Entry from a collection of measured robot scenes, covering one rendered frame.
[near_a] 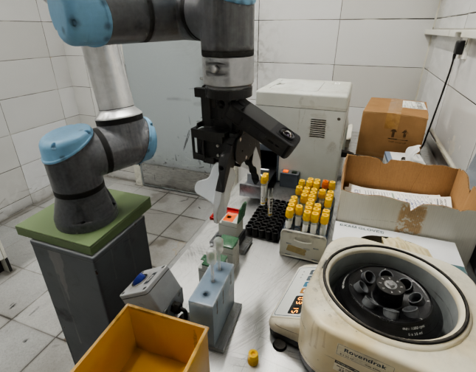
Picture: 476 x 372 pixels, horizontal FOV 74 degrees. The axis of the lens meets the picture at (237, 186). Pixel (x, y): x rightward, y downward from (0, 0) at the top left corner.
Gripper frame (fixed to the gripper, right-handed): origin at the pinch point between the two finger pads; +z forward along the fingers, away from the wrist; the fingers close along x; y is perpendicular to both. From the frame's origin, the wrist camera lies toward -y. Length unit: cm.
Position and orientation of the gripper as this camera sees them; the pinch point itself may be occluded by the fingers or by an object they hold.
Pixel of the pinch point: (241, 203)
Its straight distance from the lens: 55.9
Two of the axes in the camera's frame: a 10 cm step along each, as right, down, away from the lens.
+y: -8.9, -2.1, 4.1
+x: -4.6, 4.3, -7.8
